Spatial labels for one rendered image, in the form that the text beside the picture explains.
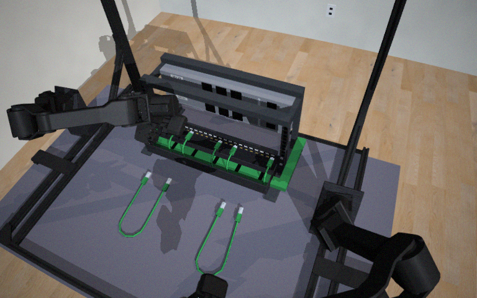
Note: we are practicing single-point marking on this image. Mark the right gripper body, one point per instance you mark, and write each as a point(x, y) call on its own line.
point(175, 125)

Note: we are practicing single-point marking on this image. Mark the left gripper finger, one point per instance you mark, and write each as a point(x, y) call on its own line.
point(196, 294)

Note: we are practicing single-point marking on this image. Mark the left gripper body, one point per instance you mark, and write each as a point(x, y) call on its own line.
point(212, 286)

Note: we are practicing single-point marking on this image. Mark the black metal rack frame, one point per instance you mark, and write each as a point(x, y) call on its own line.
point(250, 98)

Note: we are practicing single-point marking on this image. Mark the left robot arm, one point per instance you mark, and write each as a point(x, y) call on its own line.
point(403, 257)

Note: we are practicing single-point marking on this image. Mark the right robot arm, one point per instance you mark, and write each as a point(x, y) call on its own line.
point(28, 121)

